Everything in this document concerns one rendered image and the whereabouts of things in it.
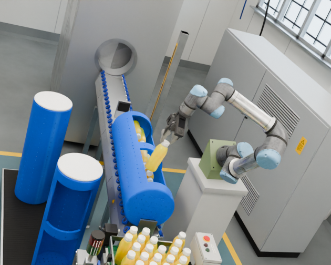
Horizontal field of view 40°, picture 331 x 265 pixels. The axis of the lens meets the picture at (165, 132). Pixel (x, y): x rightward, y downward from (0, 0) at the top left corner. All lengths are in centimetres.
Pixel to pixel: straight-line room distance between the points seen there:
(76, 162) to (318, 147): 198
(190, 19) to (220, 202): 515
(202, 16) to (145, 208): 559
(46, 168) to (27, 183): 20
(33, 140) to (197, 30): 488
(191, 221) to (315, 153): 134
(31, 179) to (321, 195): 245
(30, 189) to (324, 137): 235
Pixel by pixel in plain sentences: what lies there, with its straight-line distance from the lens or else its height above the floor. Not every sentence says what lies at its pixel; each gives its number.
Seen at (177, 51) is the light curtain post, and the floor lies 154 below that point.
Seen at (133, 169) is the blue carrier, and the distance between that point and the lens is 267.
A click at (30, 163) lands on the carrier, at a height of 53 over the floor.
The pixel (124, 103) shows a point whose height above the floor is 108.
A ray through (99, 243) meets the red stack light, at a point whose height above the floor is 124.
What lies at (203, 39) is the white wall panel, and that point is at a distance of 800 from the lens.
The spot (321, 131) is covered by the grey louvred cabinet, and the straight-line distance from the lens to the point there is 385.
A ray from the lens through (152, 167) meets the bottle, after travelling 245.
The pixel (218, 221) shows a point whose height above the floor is 88.
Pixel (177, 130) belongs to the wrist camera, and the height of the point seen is 163.
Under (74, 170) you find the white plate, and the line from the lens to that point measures 280.
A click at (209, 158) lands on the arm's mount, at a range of 292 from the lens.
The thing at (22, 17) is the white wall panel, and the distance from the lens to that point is 732.
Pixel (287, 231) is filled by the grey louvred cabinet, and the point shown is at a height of 34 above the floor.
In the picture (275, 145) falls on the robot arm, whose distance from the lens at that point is 239.
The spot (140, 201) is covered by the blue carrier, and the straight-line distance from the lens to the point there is 255.
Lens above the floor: 265
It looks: 27 degrees down
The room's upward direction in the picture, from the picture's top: 21 degrees clockwise
